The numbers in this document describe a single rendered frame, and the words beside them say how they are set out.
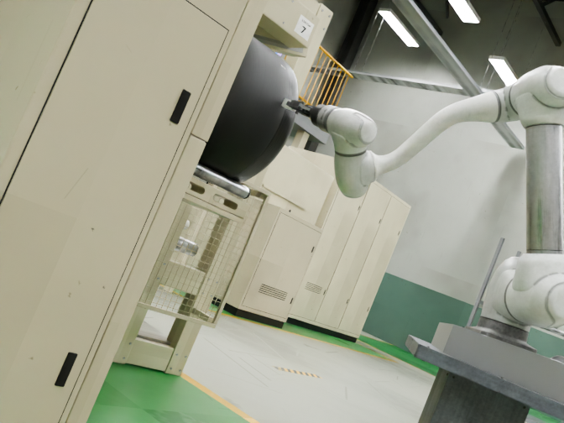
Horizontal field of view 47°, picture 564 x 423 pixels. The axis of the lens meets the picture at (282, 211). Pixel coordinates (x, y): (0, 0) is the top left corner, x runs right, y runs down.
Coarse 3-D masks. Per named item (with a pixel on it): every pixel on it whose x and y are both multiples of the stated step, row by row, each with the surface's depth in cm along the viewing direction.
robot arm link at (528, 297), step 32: (512, 96) 199; (544, 96) 184; (544, 128) 188; (544, 160) 187; (544, 192) 187; (544, 224) 186; (544, 256) 184; (512, 288) 193; (544, 288) 179; (544, 320) 180
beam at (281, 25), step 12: (276, 0) 274; (288, 0) 278; (264, 12) 271; (276, 12) 275; (288, 12) 279; (300, 12) 283; (264, 24) 283; (276, 24) 277; (288, 24) 280; (276, 36) 291; (288, 36) 285; (300, 36) 286; (312, 36) 290
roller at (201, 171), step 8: (200, 168) 227; (208, 168) 230; (200, 176) 229; (208, 176) 230; (216, 176) 232; (224, 176) 235; (216, 184) 234; (224, 184) 235; (232, 184) 237; (240, 184) 241; (232, 192) 239; (240, 192) 240; (248, 192) 243
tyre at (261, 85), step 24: (264, 48) 234; (240, 72) 224; (264, 72) 225; (288, 72) 237; (240, 96) 221; (264, 96) 224; (288, 96) 232; (240, 120) 221; (264, 120) 226; (288, 120) 232; (216, 144) 224; (240, 144) 225; (264, 144) 230; (216, 168) 232; (240, 168) 234; (264, 168) 241
